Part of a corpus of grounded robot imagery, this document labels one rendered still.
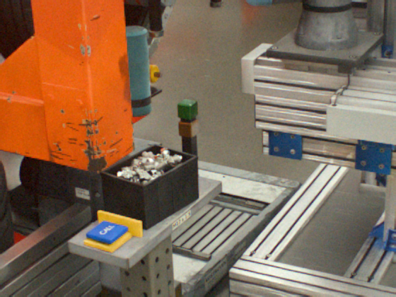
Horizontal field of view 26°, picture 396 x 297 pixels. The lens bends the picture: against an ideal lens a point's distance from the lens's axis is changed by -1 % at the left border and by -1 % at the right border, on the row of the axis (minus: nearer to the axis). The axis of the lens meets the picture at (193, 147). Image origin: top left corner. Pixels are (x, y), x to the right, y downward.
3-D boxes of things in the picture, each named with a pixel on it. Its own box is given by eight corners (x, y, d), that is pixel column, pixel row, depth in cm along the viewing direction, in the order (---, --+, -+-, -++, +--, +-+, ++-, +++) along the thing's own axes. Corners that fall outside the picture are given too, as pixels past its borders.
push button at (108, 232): (104, 228, 200) (103, 219, 200) (129, 235, 197) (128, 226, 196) (86, 241, 195) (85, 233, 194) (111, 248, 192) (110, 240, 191)
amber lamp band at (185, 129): (186, 131, 223) (185, 116, 221) (199, 133, 221) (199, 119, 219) (177, 136, 219) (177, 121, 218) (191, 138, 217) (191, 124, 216)
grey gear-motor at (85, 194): (40, 217, 287) (27, 119, 272) (144, 246, 266) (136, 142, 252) (3, 241, 273) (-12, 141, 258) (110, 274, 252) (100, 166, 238)
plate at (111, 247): (104, 229, 201) (104, 225, 201) (132, 237, 198) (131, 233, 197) (83, 245, 195) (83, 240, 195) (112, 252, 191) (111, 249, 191)
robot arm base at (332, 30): (366, 35, 208) (367, -5, 204) (346, 53, 196) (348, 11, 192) (307, 29, 215) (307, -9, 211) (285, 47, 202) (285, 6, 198)
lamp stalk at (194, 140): (189, 173, 227) (184, 100, 219) (199, 175, 225) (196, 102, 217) (182, 178, 224) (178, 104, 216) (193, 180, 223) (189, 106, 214)
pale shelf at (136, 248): (167, 178, 231) (167, 168, 230) (223, 191, 223) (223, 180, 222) (68, 252, 198) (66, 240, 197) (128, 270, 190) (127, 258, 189)
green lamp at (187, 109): (185, 112, 220) (184, 97, 219) (199, 114, 219) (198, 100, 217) (177, 118, 217) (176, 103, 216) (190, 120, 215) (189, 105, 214)
